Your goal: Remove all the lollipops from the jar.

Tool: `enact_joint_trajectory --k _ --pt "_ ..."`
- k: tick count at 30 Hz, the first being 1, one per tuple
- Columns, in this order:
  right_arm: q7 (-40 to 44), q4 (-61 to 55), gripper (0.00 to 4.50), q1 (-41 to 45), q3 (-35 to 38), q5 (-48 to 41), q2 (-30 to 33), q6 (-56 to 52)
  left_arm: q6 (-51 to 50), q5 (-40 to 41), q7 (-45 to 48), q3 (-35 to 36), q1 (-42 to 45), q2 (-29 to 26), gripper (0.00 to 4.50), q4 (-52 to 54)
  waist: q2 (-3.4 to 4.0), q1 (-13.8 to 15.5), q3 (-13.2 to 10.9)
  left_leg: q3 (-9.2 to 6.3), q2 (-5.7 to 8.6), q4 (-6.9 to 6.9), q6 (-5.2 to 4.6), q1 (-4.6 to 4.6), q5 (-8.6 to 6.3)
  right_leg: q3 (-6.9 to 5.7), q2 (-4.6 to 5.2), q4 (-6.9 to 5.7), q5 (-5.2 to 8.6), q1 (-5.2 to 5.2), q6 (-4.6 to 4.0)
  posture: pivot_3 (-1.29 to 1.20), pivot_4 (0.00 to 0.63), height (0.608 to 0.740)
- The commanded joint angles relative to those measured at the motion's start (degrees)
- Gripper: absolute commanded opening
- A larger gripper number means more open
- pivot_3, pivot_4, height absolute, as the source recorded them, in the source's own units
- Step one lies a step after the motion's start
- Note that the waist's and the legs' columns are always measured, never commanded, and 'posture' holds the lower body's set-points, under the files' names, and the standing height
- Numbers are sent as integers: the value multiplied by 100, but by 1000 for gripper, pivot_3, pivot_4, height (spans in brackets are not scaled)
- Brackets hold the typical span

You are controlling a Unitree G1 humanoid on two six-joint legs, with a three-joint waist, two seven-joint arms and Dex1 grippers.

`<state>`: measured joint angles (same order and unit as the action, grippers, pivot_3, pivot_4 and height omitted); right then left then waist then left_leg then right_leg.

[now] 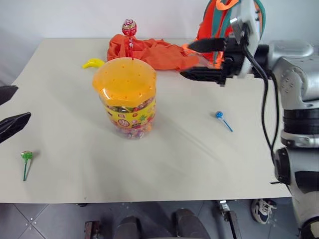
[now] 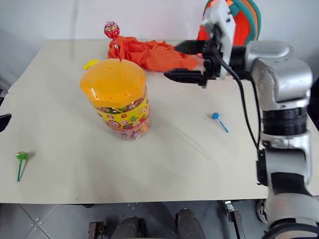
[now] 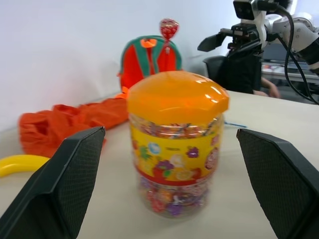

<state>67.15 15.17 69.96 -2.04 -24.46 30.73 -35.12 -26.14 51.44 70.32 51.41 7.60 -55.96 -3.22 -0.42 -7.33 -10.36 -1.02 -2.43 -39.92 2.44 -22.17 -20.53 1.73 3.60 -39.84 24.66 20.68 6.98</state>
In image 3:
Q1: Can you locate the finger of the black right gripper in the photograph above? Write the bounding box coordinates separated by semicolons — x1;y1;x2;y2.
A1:
227;41;264;59
197;33;227;53

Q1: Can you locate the red wrapped lollipop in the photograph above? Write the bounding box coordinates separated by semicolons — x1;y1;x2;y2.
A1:
159;17;181;54

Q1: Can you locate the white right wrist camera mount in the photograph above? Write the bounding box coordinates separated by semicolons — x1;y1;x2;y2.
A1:
233;0;271;43

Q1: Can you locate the black office chair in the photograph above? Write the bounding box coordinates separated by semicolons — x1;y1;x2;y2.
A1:
202;55;226;84

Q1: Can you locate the person in black shirt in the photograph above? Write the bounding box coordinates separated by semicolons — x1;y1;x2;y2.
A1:
216;48;282;98

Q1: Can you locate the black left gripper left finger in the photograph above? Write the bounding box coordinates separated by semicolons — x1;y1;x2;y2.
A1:
0;126;106;239

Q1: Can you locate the clear lollipop jar yellow label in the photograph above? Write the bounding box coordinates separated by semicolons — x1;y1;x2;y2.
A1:
128;111;225;219

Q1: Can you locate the orange plastic jar lid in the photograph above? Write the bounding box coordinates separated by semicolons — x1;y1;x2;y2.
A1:
126;71;231;129

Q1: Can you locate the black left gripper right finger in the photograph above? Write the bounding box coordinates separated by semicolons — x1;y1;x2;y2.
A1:
236;128;319;239

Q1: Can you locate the orange crumpled cloth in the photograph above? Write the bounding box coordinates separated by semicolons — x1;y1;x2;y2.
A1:
18;93;131;159

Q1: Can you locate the yellow banana toy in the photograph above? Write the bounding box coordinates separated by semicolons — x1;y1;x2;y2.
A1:
0;154;51;178

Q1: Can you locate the thin blue stick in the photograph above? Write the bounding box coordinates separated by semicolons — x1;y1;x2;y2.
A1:
224;120;246;127

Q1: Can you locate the orange and green backpack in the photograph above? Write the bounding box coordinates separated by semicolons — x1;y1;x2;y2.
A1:
116;34;184;95

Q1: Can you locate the background desk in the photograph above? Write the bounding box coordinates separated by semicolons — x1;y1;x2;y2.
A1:
260;44;319;82

